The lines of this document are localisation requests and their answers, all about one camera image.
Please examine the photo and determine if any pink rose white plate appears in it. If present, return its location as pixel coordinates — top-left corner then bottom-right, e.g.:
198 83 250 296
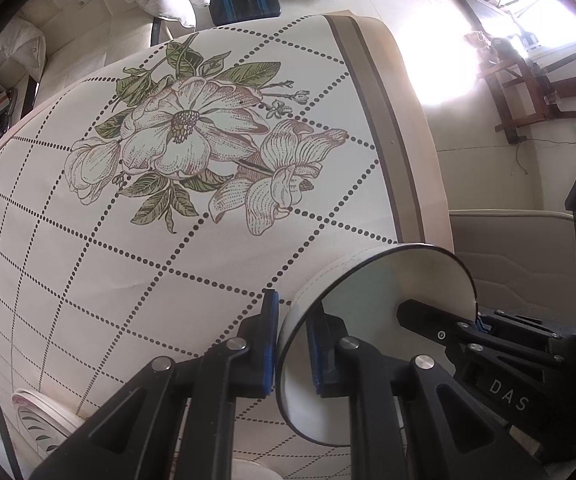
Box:
11 388 84 460

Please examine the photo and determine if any dark rim white bowl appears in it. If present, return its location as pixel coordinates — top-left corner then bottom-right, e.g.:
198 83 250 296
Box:
276 244 476 446

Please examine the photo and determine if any blue leaf pattern plate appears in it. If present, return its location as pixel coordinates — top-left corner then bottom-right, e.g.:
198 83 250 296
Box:
17 405 69 458

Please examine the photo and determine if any blue rim white bowl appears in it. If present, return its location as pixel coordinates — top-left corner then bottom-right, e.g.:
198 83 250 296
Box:
230 458 282 480

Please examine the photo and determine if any grey upholstered chair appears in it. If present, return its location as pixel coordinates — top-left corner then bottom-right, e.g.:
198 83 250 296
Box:
450 209 576 326

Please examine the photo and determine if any patterned diamond tablecloth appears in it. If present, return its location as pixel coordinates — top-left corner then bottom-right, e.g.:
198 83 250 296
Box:
0 12 452 472

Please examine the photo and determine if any dark wooden chair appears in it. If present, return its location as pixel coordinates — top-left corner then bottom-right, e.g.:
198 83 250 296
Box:
468 30 576 145

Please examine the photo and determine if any cream padded chair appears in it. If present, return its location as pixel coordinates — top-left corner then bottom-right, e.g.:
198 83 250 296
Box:
0 0 170 111

